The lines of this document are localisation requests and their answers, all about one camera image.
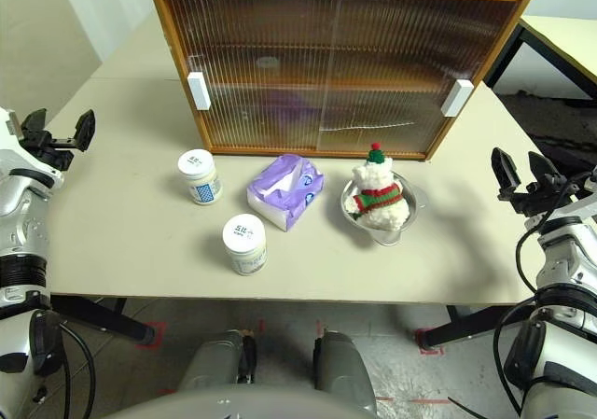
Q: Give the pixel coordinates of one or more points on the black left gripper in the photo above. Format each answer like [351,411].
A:
[46,150]

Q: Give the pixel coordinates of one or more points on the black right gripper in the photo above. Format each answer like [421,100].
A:
[545,197]

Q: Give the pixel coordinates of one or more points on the white plush snowman toy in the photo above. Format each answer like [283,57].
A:
[380,181]

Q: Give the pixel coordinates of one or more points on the white jar blue pattern label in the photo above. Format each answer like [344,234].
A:
[198,171]

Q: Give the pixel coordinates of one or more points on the ribbed clear sliding cabinet door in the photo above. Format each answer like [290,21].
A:
[252,64]
[410,55]

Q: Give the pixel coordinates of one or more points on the white jar grey text label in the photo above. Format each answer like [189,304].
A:
[243,239]

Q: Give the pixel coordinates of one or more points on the purple tissue pack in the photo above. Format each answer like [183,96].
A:
[284,190]

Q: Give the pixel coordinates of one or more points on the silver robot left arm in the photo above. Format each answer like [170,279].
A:
[18,232]

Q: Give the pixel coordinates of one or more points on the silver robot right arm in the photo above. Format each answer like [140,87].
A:
[564,260]

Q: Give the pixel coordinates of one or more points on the black metal table leg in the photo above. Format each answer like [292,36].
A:
[476,328]
[102,318]

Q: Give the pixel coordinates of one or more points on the grey robot right thigh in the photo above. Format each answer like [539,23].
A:
[345,367]

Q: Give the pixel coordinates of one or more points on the grey robot thigh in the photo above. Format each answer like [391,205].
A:
[345,367]
[214,358]

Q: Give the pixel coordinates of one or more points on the grey robot left thigh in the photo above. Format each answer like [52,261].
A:
[214,358]

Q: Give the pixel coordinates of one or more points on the grey robot torso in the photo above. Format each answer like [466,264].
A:
[233,405]

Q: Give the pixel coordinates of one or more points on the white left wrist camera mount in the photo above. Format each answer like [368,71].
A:
[7,129]

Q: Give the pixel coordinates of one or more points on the beige side table black frame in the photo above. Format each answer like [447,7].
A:
[559,41]

